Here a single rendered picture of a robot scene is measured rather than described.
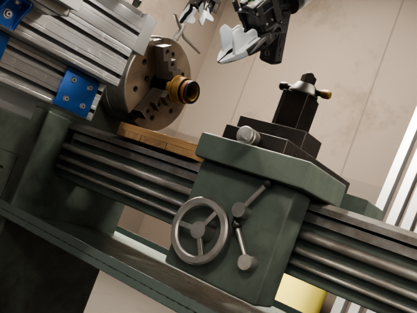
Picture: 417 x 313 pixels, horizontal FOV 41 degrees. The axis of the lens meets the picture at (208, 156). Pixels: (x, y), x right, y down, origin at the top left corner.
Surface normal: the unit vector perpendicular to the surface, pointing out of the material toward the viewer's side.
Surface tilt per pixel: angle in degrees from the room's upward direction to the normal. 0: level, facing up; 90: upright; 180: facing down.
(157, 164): 90
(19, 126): 90
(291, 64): 90
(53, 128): 90
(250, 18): 150
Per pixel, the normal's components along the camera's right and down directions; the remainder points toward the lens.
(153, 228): -0.61, -0.29
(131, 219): 0.71, 0.21
